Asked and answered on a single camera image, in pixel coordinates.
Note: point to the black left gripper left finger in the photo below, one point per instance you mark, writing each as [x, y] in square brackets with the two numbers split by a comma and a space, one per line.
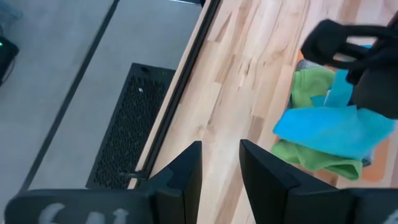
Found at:
[124, 207]

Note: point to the green microfiber towel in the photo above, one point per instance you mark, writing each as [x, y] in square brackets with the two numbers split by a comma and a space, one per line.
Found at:
[311, 87]

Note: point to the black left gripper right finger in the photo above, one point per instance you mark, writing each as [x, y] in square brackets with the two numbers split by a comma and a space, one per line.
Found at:
[295, 205]

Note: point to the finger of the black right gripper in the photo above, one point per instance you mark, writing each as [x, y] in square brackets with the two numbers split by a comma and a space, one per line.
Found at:
[326, 32]
[320, 54]

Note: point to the teal microfiber towel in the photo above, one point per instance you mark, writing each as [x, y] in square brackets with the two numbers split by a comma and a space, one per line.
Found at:
[335, 130]

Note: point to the black floor device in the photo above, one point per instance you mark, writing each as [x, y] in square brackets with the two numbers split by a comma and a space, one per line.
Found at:
[6, 57]

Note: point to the black keyboard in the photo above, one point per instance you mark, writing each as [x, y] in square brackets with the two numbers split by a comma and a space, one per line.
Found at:
[133, 124]

